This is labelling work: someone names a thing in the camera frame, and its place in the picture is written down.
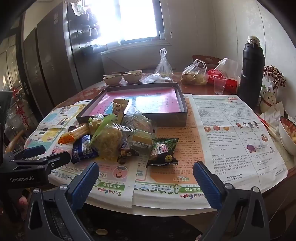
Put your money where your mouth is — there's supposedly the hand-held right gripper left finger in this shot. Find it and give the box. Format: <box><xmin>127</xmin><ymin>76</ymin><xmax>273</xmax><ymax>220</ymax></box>
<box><xmin>24</xmin><ymin>161</ymin><xmax>100</xmax><ymax>241</ymax></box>

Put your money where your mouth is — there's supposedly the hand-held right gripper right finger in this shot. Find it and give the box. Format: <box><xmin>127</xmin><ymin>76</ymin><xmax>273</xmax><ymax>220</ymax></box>
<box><xmin>193</xmin><ymin>161</ymin><xmax>271</xmax><ymax>241</ymax></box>

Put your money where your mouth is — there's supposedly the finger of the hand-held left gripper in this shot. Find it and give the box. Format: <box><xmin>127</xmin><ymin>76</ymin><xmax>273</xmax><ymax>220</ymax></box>
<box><xmin>9</xmin><ymin>152</ymin><xmax>71</xmax><ymax>173</ymax></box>
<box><xmin>5</xmin><ymin>145</ymin><xmax>47</xmax><ymax>160</ymax></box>

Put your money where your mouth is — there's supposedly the blue biscuit packet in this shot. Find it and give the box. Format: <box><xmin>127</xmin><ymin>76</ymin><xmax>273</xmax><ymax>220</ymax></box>
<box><xmin>71</xmin><ymin>134</ymin><xmax>99</xmax><ymax>165</ymax></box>

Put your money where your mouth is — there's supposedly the orange rice cracker packet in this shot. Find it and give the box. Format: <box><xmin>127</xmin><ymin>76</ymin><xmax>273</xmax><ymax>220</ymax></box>
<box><xmin>58</xmin><ymin>123</ymin><xmax>90</xmax><ymax>145</ymax></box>

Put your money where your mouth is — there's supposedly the clear green noodle snack packet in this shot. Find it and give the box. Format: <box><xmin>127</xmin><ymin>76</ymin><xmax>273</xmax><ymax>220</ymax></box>
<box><xmin>89</xmin><ymin>113</ymin><xmax>134</xmax><ymax>160</ymax></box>

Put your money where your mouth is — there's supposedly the green and black snack packet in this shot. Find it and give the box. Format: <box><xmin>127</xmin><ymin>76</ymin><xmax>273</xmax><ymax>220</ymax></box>
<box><xmin>146</xmin><ymin>138</ymin><xmax>179</xmax><ymax>168</ymax></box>

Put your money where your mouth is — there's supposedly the grey shallow cardboard box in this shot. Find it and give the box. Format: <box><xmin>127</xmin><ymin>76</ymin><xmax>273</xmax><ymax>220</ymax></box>
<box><xmin>76</xmin><ymin>82</ymin><xmax>188</xmax><ymax>128</ymax></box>

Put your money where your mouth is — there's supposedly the clear pastry packet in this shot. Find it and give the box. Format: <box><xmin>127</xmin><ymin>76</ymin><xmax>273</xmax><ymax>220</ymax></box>
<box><xmin>121</xmin><ymin>112</ymin><xmax>154</xmax><ymax>133</ymax></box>

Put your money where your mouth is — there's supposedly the yellow brown snack packet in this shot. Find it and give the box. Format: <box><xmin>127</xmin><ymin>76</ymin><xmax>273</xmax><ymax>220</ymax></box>
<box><xmin>112</xmin><ymin>98</ymin><xmax>129</xmax><ymax>124</ymax></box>

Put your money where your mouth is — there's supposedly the plastic bag of fried snacks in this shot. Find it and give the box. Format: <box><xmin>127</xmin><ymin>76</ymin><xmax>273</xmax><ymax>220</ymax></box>
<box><xmin>180</xmin><ymin>60</ymin><xmax>208</xmax><ymax>86</ymax></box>

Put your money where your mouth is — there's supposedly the colourful picture newspaper sheet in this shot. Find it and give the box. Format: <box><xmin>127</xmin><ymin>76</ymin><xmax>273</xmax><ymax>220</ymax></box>
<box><xmin>27</xmin><ymin>100</ymin><xmax>139</xmax><ymax>209</ymax></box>

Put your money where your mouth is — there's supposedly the red paper window decoration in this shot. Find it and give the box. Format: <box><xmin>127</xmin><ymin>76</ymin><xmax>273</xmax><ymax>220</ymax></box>
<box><xmin>11</xmin><ymin>87</ymin><xmax>30</xmax><ymax>126</ymax></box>

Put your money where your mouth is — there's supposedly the newspaper sheet with orange panel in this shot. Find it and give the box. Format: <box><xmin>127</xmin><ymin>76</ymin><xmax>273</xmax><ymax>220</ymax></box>
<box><xmin>134</xmin><ymin>94</ymin><xmax>288</xmax><ymax>205</ymax></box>

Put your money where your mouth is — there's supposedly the red chopsticks pair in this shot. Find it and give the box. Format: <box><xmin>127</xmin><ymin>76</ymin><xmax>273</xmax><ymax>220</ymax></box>
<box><xmin>257</xmin><ymin>113</ymin><xmax>281</xmax><ymax>141</ymax></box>

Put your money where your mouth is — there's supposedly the dark refrigerator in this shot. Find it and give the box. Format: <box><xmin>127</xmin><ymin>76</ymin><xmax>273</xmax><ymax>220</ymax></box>
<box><xmin>22</xmin><ymin>1</ymin><xmax>103</xmax><ymax>114</ymax></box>

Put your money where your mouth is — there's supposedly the white bowl with food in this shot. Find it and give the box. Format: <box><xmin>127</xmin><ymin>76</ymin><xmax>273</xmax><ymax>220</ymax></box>
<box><xmin>279</xmin><ymin>116</ymin><xmax>296</xmax><ymax>156</ymax></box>

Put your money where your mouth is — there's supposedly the white crumpled paper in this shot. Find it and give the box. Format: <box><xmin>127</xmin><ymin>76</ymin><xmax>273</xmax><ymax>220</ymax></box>
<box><xmin>259</xmin><ymin>102</ymin><xmax>286</xmax><ymax>127</ymax></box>

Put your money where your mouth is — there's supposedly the clear plastic cup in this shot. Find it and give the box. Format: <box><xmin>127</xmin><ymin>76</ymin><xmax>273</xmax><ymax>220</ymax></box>
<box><xmin>213</xmin><ymin>75</ymin><xmax>228</xmax><ymax>95</ymax></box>

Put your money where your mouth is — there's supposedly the cream ceramic bowl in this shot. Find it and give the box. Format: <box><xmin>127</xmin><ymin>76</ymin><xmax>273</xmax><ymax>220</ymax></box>
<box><xmin>103</xmin><ymin>75</ymin><xmax>122</xmax><ymax>85</ymax></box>
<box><xmin>123</xmin><ymin>70</ymin><xmax>143</xmax><ymax>84</ymax></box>

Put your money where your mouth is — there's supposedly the red tissue pack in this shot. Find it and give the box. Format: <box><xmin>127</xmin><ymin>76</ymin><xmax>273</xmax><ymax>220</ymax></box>
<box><xmin>206</xmin><ymin>58</ymin><xmax>241</xmax><ymax>94</ymax></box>

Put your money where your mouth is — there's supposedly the white rabbit figurine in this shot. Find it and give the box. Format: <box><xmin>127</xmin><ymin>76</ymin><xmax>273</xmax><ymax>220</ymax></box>
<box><xmin>259</xmin><ymin>87</ymin><xmax>278</xmax><ymax>113</ymax></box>

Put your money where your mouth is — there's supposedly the crumpled clear plastic bag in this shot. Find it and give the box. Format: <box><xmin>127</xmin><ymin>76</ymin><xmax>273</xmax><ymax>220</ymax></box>
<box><xmin>140</xmin><ymin>74</ymin><xmax>174</xmax><ymax>84</ymax></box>

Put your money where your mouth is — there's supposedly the black thermos bottle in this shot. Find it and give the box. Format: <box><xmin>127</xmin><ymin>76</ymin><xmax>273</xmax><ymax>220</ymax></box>
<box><xmin>238</xmin><ymin>35</ymin><xmax>265</xmax><ymax>107</ymax></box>

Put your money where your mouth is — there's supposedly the wooden chair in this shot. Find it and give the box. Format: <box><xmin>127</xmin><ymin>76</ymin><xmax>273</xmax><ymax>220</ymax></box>
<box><xmin>192</xmin><ymin>55</ymin><xmax>223</xmax><ymax>66</ymax></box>

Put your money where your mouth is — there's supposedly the tall knotted clear plastic bag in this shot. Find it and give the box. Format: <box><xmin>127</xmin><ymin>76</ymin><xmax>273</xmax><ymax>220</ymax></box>
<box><xmin>154</xmin><ymin>48</ymin><xmax>174</xmax><ymax>78</ymax></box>

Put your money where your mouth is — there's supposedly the dried flower decoration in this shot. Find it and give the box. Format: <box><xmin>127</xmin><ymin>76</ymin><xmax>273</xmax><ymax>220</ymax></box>
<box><xmin>263</xmin><ymin>65</ymin><xmax>287</xmax><ymax>90</ymax></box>

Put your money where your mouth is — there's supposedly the bright window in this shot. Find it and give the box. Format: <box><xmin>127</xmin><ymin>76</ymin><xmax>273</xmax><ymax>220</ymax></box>
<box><xmin>83</xmin><ymin>0</ymin><xmax>173</xmax><ymax>45</ymax></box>

